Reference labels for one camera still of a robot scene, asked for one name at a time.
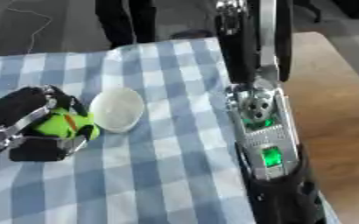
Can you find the person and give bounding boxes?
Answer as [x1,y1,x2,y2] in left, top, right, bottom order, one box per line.
[94,0,216,50]

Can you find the green round toy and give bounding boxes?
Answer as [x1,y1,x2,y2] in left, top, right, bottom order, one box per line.
[32,106,102,142]

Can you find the white round dish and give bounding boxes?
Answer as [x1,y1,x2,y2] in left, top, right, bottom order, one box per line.
[88,86,146,134]

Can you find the thin floor cable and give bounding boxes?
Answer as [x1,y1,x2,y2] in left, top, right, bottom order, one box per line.
[3,0,54,55]

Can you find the dark chair leg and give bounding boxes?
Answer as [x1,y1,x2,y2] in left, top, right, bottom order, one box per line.
[291,0,324,24]

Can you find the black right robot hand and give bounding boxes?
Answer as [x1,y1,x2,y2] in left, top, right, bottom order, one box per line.
[213,0,295,88]

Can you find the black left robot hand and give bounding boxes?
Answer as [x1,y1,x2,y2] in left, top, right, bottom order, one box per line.
[0,84,100,163]

